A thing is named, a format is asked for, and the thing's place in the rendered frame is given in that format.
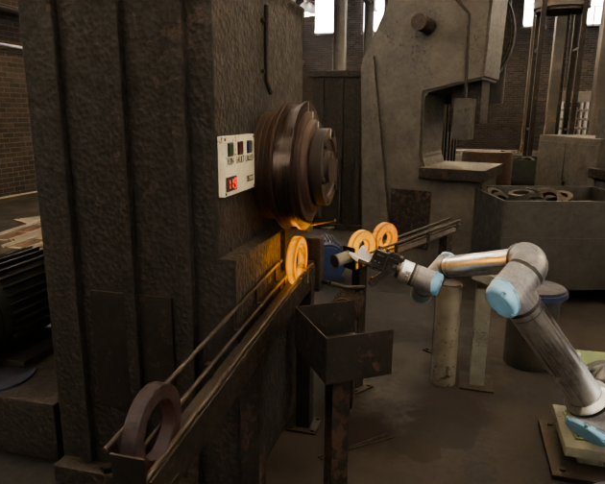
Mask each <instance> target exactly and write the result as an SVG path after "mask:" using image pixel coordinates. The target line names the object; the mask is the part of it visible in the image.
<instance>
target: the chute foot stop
mask: <svg viewBox="0 0 605 484"><path fill-rule="evenodd" d="M109 458H110V464H111V471H112V478H113V484H148V478H147V471H146V462H145V459H144V458H139V457H134V456H130V455H124V454H119V453H114V452H111V453H110V454H109Z"/></svg>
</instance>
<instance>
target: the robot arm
mask: <svg viewBox="0 0 605 484"><path fill-rule="evenodd" d="M380 248H383V247H381V246H378V248H377V249H375V252H374V254H373V255H371V254H369V253H368V252H367V247H366V246H361V248H360V249H359V250H358V252H357V253H351V252H349V255H350V256H351V257H352V258H353V259H354V260H356V261H357V262H359V263H361V264H362V265H364V266H366V267H369V268H371V269H373V270H376V271H379V272H380V271H381V272H380V273H378V274H377V275H375V276H374V277H371V278H369V281H368V282H367V283H368V284H369V285H370V287H372V286H375V285H377V284H378V282H379V281H381V280H382V279H384V278H386V277H387V276H388V275H390V274H391V273H393V271H394V272H395V275H394V277H395V278H396V277H398V279H397V281H400V282H402V283H405V284H407V285H410V286H411V289H410V294H411V297H412V299H413V300H414V301H415V302H417V303H427V302H429V301H430V300H431V298H432V296H437V295H438V293H439V290H440V288H441V286H442V285H443V284H444V283H445V281H446V280H447V279H448V278H455V277H470V276H487V275H497V276H496V278H494V279H493V280H492V281H491V283H490V285H489V286H488V288H487V289H486V299H487V301H488V303H489V305H490V306H491V308H492V309H493V310H495V311H496V313H498V314H499V315H501V316H503V317H505V318H510V319H511V321H512V322H513V324H514V325H515V326H516V328H517V329H518V331H519V332H520V334H521V335H522V337H523V338H524V339H525V341H526V342H527V344H528V345H529V346H530V348H531V349H532V351H533V352H535V354H536V355H537V357H538V358H539V359H540V361H541V362H542V364H543V365H544V367H545V368H546V370H547V371H548V372H549V374H550V375H551V377H552V378H553V379H554V381H555V382H556V384H557V385H558V386H559V388H560V389H561V391H562V392H563V393H564V395H565V399H564V401H565V406H566V408H567V410H568V411H569V414H568V415H567V416H566V419H565V423H566V425H567V426H568V427H569V428H570V429H571V430H572V431H573V432H575V433H576V434H577V435H579V436H580V437H582V438H583V439H585V440H587V441H588V442H590V443H592V444H595V445H597V446H600V447H605V364H600V365H597V366H594V367H592V368H591V369H589V370H588V368H587V367H586V365H585V364H584V362H583V361H582V359H581V358H580V356H579V355H578V353H577V352H576V351H575V349H574V348H573V346H572V345H571V343H570V342H569V340H568V338H567V337H566V335H565V334H564V332H563V331H562V330H561V329H560V327H559V326H558V325H557V323H556V322H555V320H554V319H553V317H552V316H551V314H550V313H549V311H548V310H547V308H546V307H545V305H544V303H543V302H542V300H541V297H540V296H539V294H538V293H537V291H536V290H537V289H538V288H539V286H540V285H541V284H542V283H543V282H544V280H545V277H546V275H547V271H548V261H547V258H546V255H545V253H544V252H543V250H542V249H540V248H539V247H538V246H536V245H534V244H532V243H528V242H520V243H516V244H514V245H512V246H511V247H510V248H509V249H505V250H497V251H489V252H482V253H474V254H460V255H454V254H452V253H449V252H443V253H441V254H439V255H438V256H437V258H436V259H435V260H434V261H433V263H432V264H431V265H430V266H429V267H428V268H425V267H424V266H421V265H419V264H416V263H414V262H411V261H409V260H406V259H405V260H404V262H403V259H404V256H402V255H399V254H395V253H393V252H391V250H388V249H386V248H383V249H385V250H387V252H385V251H382V249H380ZM394 265H395V266H394Z"/></svg>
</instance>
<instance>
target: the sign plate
mask: <svg viewBox="0 0 605 484"><path fill-rule="evenodd" d="M248 141H252V142H253V151H252V152H249V153H248ZM238 142H243V148H244V154H238ZM231 143H233V149H234V155H233V156H229V144H231ZM217 149H218V183H219V198H226V197H228V196H230V195H233V194H236V193H239V192H241V191H244V190H247V189H250V188H252V187H254V186H255V184H254V134H253V133H246V134H236V135H226V136H217ZM235 178H236V179H235ZM235 182H236V183H235ZM234 187H236V188H234Z"/></svg>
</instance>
